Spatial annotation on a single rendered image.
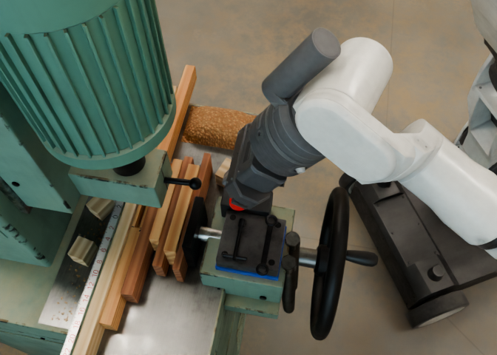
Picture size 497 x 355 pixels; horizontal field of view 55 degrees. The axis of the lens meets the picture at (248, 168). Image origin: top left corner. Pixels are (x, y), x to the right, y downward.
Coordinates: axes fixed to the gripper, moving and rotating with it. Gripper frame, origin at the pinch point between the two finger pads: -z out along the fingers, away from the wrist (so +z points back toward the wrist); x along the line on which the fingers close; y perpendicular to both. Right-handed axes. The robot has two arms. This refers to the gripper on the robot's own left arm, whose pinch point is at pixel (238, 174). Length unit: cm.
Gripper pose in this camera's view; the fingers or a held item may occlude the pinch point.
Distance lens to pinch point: 67.4
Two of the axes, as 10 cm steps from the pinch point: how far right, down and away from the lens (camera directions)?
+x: 1.8, -8.5, 5.0
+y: -8.5, -3.9, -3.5
